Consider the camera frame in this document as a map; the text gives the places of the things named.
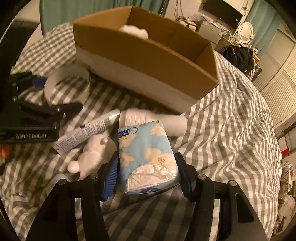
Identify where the white tape roll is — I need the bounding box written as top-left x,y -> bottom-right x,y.
43,63 -> 91,106

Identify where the red fire extinguisher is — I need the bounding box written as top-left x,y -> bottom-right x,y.
281,148 -> 290,157

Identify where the white oval vanity mirror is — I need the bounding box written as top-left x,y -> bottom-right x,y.
234,22 -> 254,44

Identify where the brown cardboard box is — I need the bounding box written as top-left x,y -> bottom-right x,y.
73,6 -> 220,113

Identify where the green curtain left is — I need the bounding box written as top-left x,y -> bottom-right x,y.
40,0 -> 169,34

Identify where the green curtain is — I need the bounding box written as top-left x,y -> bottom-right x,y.
40,0 -> 169,34
246,0 -> 283,56

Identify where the white cream tube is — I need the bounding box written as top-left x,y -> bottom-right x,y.
53,109 -> 120,155

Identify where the silver mini fridge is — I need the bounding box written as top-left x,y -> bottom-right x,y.
197,21 -> 223,45

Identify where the white louvered wardrobe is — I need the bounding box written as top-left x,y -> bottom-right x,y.
253,29 -> 295,128

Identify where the white bear figurine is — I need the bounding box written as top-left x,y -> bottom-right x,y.
67,134 -> 117,180

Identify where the green curtain right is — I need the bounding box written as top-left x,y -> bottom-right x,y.
246,0 -> 283,56

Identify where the black jacket on chair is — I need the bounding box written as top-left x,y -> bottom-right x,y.
219,45 -> 255,75

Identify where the white plastic bottle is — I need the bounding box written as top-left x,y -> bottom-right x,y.
118,108 -> 187,137

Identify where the black wall television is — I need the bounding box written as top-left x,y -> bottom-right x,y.
203,0 -> 243,29

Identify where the white plush in box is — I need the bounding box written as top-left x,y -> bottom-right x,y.
119,25 -> 149,40

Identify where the blue floral tissue pack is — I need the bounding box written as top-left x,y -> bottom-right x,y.
118,120 -> 180,195

